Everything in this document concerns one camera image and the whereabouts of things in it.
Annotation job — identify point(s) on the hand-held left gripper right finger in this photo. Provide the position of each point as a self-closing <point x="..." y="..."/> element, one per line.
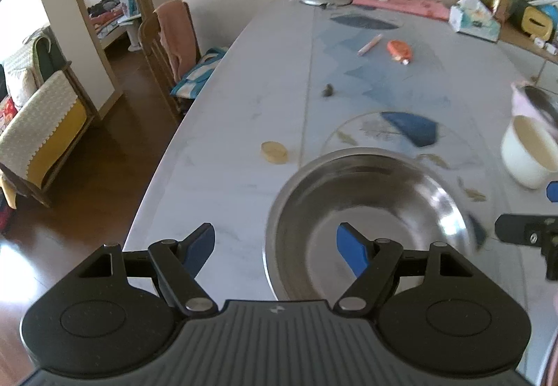
<point x="351" y="244"/>

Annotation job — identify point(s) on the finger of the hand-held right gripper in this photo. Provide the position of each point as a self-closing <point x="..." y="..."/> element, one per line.
<point x="516" y="229"/>
<point x="552" y="190"/>

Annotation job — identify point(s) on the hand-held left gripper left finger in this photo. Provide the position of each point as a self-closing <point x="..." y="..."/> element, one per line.
<point x="200" y="246"/>

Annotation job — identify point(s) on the stainless steel bowl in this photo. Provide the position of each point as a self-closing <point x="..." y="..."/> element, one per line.
<point x="314" y="229"/>

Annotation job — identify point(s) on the cream bowl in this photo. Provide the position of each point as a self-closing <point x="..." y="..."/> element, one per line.
<point x="527" y="155"/>

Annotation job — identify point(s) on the yellow round coaster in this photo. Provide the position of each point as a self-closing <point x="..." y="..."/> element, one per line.
<point x="274" y="152"/>

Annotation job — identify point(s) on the white drawer cabinet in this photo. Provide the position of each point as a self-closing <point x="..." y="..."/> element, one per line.
<point x="523" y="50"/>

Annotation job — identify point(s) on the small dark object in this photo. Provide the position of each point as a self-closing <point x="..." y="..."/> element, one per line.
<point x="328" y="90"/>

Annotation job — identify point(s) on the blue printed table runner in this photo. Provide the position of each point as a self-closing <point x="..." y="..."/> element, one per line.
<point x="370" y="81"/>

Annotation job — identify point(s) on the yellow tissue holder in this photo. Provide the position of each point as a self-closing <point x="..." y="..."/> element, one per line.
<point x="538" y="22"/>

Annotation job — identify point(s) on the striped blue bag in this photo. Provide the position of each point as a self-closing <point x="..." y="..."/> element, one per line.
<point x="196" y="74"/>

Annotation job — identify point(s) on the tissue box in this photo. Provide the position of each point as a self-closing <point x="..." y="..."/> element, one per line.
<point x="473" y="22"/>

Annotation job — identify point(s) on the amber bottle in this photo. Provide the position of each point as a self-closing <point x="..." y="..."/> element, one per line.
<point x="500" y="2"/>

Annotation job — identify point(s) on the wooden bench with cover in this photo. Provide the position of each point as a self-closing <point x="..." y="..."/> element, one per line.
<point x="43" y="124"/>

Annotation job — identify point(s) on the orange pouch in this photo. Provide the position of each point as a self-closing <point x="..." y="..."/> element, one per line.
<point x="399" y="50"/>

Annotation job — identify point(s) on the wooden chair with towel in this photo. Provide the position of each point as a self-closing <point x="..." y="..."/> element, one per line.
<point x="152" y="50"/>

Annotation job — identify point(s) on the pink towel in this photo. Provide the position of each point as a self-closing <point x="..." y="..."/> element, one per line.
<point x="176" y="33"/>

